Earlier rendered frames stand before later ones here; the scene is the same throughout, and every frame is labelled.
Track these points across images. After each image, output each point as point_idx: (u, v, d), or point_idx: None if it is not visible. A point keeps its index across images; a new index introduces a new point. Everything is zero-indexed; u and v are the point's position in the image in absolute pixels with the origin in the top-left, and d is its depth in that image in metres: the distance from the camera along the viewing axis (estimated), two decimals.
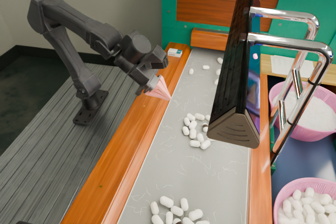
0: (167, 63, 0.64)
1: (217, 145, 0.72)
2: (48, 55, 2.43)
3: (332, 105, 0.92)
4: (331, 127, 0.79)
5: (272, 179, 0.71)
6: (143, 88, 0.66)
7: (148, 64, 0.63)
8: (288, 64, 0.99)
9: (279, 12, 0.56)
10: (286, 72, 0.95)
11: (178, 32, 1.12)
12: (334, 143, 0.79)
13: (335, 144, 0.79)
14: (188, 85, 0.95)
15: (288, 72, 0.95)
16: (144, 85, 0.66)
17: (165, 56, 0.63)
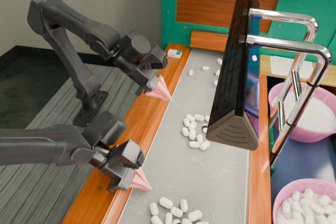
0: (167, 63, 0.64)
1: (217, 146, 0.72)
2: (48, 55, 2.43)
3: (332, 106, 0.92)
4: (330, 128, 0.79)
5: (272, 180, 0.71)
6: (143, 88, 0.66)
7: (148, 64, 0.63)
8: (287, 64, 0.99)
9: (278, 14, 0.56)
10: (285, 73, 0.95)
11: (178, 33, 1.13)
12: (334, 144, 0.80)
13: (334, 145, 0.79)
14: (187, 86, 0.95)
15: (287, 73, 0.95)
16: (144, 85, 0.66)
17: (165, 56, 0.63)
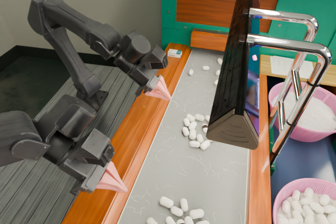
0: (167, 63, 0.64)
1: (217, 146, 0.73)
2: (48, 55, 2.43)
3: (332, 106, 0.93)
4: (330, 128, 0.80)
5: (272, 179, 0.71)
6: (143, 88, 0.66)
7: (148, 64, 0.63)
8: (287, 64, 1.00)
9: (279, 14, 0.56)
10: (285, 72, 0.95)
11: (178, 33, 1.13)
12: (334, 143, 0.80)
13: (334, 144, 0.79)
14: (187, 85, 0.95)
15: (287, 73, 0.95)
16: (144, 85, 0.66)
17: (165, 56, 0.63)
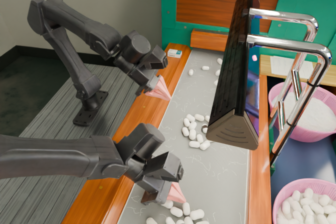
0: (167, 63, 0.64)
1: (217, 146, 0.73)
2: (48, 55, 2.43)
3: (332, 106, 0.92)
4: (330, 128, 0.79)
5: (272, 180, 0.71)
6: (143, 88, 0.66)
7: (148, 64, 0.63)
8: (287, 64, 0.99)
9: (279, 14, 0.56)
10: (285, 73, 0.95)
11: (178, 33, 1.13)
12: (334, 143, 0.80)
13: (334, 145, 0.79)
14: (187, 86, 0.95)
15: (287, 73, 0.95)
16: (144, 85, 0.66)
17: (165, 56, 0.63)
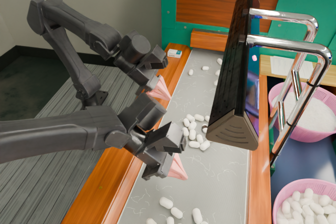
0: (167, 63, 0.64)
1: (217, 146, 0.72)
2: (48, 55, 2.43)
3: (332, 106, 0.92)
4: (330, 128, 0.79)
5: (272, 180, 0.71)
6: (143, 88, 0.66)
7: (148, 64, 0.63)
8: (287, 64, 0.99)
9: (278, 14, 0.56)
10: (285, 73, 0.95)
11: (178, 33, 1.13)
12: (334, 144, 0.80)
13: (334, 145, 0.79)
14: (187, 86, 0.95)
15: (287, 73, 0.95)
16: (144, 85, 0.66)
17: (165, 56, 0.63)
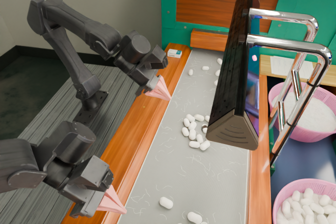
0: (167, 63, 0.64)
1: (217, 146, 0.72)
2: (48, 55, 2.43)
3: None
4: (330, 128, 0.79)
5: (272, 180, 0.71)
6: (143, 88, 0.66)
7: (148, 64, 0.63)
8: (287, 64, 0.99)
9: (278, 14, 0.56)
10: (285, 73, 0.95)
11: (178, 33, 1.13)
12: (334, 144, 0.80)
13: (334, 145, 0.79)
14: (187, 86, 0.95)
15: (287, 73, 0.95)
16: (144, 85, 0.66)
17: (165, 56, 0.63)
